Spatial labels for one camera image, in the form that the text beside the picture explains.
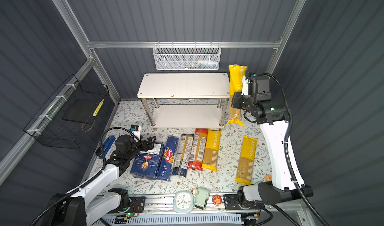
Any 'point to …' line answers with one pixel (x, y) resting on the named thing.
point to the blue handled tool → (107, 145)
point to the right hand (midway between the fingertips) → (236, 97)
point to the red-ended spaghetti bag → (198, 149)
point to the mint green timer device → (202, 195)
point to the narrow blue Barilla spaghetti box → (164, 172)
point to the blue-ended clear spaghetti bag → (182, 155)
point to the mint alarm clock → (183, 202)
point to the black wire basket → (64, 120)
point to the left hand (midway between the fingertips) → (148, 136)
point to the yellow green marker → (98, 108)
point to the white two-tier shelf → (185, 100)
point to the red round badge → (217, 199)
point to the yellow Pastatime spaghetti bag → (211, 149)
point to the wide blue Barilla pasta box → (146, 163)
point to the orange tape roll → (268, 177)
